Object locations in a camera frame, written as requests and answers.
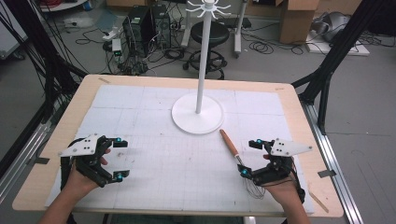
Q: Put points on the white hook stand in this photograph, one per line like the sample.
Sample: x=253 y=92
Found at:
x=197 y=118

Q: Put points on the wooden table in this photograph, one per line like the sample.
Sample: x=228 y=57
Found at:
x=34 y=189

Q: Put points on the white grid mat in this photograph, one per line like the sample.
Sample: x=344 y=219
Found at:
x=174 y=174

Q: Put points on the thin wooden stick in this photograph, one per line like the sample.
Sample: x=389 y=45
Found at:
x=319 y=201

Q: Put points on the tall cardboard box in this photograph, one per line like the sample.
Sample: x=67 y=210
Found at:
x=297 y=21

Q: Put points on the white power adapter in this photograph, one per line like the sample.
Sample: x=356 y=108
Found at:
x=116 y=46

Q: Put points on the white power strip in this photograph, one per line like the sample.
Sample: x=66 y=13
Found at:
x=112 y=33

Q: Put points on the white floor board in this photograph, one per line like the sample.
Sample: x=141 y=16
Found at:
x=342 y=49

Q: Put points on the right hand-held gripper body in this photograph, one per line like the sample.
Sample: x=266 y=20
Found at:
x=281 y=163

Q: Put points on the person's right hand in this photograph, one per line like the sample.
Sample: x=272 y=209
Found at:
x=285 y=191

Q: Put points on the aluminium rail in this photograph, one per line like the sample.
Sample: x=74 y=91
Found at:
x=333 y=155
x=18 y=161

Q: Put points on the black metal frame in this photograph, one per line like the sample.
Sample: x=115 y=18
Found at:
x=49 y=68
x=336 y=53

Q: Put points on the large black computer tower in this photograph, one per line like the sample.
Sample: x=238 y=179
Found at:
x=137 y=28

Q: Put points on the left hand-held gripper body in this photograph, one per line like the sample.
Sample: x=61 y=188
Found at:
x=81 y=147

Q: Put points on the grey tape piece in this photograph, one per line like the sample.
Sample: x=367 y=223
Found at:
x=327 y=173
x=42 y=160

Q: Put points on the black round stool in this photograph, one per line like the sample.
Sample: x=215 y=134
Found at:
x=214 y=34

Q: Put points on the person's left hand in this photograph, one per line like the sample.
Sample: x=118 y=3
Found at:
x=80 y=182

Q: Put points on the white desk leg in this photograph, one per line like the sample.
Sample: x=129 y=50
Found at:
x=186 y=29
x=238 y=34

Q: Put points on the small black computer tower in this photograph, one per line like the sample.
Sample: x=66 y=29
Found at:
x=161 y=29

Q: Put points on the grey device on floor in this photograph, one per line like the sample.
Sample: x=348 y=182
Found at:
x=331 y=26

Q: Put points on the round white table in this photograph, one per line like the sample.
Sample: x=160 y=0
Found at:
x=62 y=5

